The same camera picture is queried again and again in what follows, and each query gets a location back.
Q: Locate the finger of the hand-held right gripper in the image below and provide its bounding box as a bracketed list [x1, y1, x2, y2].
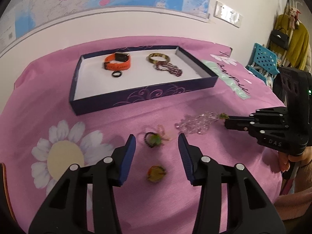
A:
[224, 107, 289, 125]
[225, 124, 290, 137]

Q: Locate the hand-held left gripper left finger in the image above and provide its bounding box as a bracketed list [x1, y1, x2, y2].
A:
[29, 134, 136, 234]

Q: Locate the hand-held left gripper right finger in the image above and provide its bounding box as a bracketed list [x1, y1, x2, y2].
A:
[178, 133, 286, 234]

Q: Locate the clear crystal bead bracelet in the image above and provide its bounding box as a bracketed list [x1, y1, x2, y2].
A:
[174, 111, 228, 135]

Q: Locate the green pendant with black loop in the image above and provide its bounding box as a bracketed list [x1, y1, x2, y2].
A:
[143, 124, 172, 150]

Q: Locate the amber pendant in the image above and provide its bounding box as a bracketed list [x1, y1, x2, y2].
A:
[146, 165, 167, 183]

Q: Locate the dark blue shallow box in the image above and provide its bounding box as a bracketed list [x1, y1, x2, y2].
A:
[69, 45, 219, 116]

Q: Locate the dark red beaded bracelet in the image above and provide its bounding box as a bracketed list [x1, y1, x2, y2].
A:
[154, 62, 183, 77]

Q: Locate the orange smartwatch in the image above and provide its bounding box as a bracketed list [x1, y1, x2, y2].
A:
[104, 52, 131, 71]

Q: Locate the amber patterned bangle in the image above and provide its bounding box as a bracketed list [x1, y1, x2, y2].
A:
[147, 53, 170, 64]

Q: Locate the person's right forearm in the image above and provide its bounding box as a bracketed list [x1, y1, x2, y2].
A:
[280, 162, 312, 195]

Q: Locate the person's right hand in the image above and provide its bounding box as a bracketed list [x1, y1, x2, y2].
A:
[278, 146, 312, 173]

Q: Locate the pink floral cloth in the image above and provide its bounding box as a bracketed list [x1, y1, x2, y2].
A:
[0, 36, 293, 234]

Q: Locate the blue plastic basket rack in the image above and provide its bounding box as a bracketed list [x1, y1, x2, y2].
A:
[245, 43, 281, 88]

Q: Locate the yellow hanging garment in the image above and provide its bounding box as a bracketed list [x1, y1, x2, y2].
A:
[268, 14, 312, 71]

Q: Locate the black handbag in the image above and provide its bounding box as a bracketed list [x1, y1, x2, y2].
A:
[270, 28, 290, 50]

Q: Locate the light hanging ornament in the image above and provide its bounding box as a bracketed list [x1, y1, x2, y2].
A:
[288, 6, 303, 26]

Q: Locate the white wall switch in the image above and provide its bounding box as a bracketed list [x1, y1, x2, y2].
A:
[234, 11, 243, 28]

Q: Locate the white wall socket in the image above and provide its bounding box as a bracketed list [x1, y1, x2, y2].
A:
[225, 5, 236, 24]
[214, 1, 226, 20]

